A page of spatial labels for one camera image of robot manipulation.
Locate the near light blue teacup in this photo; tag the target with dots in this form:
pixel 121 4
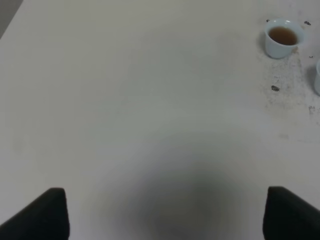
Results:
pixel 317 78

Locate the far light blue teacup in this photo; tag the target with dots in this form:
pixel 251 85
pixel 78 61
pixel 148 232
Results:
pixel 281 37

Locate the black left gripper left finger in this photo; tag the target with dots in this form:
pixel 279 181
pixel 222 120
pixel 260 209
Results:
pixel 45 218

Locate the light blue teacup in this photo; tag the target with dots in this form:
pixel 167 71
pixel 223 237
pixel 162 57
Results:
pixel 317 78
pixel 281 37

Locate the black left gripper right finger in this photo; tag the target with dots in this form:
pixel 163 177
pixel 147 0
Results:
pixel 289 217

